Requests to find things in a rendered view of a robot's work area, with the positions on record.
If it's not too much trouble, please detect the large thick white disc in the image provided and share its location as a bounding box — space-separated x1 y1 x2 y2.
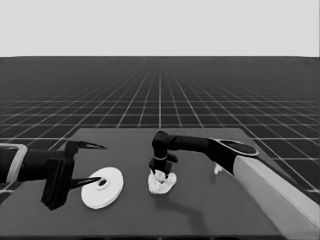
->
80 166 125 210

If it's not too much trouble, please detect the white round carrier with pins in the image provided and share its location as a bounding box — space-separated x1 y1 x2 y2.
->
147 170 177 195

